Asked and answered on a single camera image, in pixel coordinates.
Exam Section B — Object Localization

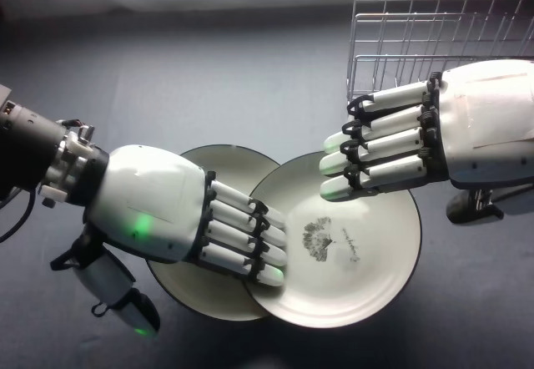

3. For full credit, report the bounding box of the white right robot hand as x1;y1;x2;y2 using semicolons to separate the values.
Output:
319;58;534;225

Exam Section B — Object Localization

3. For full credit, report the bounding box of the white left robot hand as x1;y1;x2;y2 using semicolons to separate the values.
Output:
49;143;289;340

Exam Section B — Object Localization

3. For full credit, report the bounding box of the white plate with dark rim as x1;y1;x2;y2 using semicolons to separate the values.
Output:
244;150;423;331
145;144;285;322

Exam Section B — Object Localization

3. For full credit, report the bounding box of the silver wire plate rack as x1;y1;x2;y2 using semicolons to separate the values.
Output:
345;0;534;103

